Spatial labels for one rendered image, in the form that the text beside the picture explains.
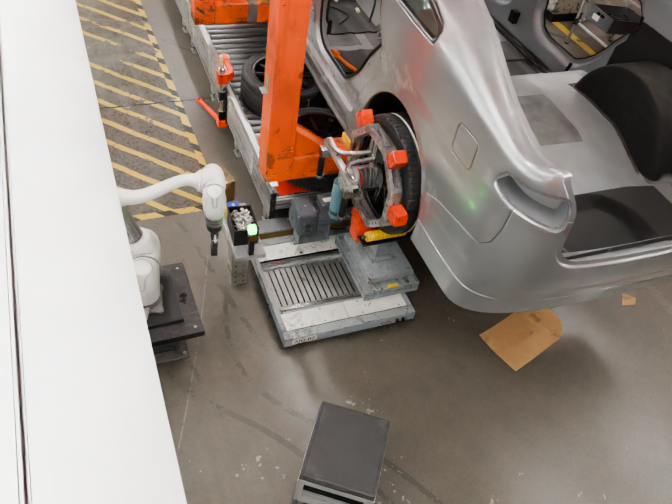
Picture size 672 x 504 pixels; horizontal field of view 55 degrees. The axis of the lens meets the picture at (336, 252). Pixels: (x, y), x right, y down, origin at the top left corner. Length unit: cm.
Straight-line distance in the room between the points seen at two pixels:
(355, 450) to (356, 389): 64
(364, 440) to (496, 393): 105
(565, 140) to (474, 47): 125
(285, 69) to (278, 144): 48
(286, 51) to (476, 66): 103
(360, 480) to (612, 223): 193
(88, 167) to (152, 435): 14
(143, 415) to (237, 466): 312
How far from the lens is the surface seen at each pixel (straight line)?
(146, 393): 23
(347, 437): 307
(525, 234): 269
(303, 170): 390
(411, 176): 326
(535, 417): 386
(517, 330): 417
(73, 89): 36
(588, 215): 377
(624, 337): 451
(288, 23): 333
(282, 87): 351
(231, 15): 546
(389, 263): 395
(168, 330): 340
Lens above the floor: 301
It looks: 45 degrees down
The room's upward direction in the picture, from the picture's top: 12 degrees clockwise
